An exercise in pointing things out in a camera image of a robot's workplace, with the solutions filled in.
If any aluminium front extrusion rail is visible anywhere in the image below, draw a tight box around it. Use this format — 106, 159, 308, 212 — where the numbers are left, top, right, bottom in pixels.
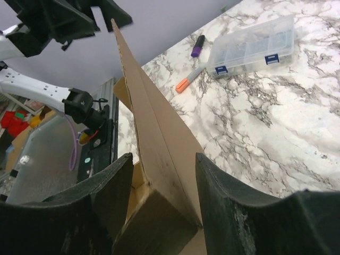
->
93, 78, 117, 109

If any orange capped marker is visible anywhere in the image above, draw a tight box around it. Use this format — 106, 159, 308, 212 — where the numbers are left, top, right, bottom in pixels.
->
175, 62, 207, 94

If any clear plastic screw organizer box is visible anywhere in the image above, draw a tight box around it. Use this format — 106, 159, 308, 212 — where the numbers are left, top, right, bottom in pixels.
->
206, 14, 302, 79

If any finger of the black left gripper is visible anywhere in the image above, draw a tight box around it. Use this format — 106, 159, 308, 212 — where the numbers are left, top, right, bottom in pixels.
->
99, 0, 133, 32

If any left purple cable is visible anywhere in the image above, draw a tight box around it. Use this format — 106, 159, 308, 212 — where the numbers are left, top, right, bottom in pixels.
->
59, 111, 90, 172

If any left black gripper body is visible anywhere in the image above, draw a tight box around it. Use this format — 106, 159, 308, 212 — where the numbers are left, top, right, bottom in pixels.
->
5, 0, 99, 57

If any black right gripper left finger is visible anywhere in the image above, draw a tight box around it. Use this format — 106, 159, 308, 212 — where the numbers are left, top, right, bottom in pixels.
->
1, 153, 133, 254

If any brown cardboard box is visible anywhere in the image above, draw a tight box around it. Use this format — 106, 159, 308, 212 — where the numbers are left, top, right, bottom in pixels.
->
112, 22, 207, 254

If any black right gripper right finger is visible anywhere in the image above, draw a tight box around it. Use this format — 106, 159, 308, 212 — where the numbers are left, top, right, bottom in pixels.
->
195, 153, 339, 254

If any black metal base rail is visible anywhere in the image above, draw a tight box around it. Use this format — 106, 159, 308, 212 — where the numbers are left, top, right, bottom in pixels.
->
76, 103, 118, 183

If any purple black highlighter marker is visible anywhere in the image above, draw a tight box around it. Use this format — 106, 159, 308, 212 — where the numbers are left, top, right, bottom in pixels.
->
191, 35, 205, 58

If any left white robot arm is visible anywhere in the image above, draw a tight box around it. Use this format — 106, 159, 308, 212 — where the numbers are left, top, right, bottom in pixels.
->
1, 1, 133, 131

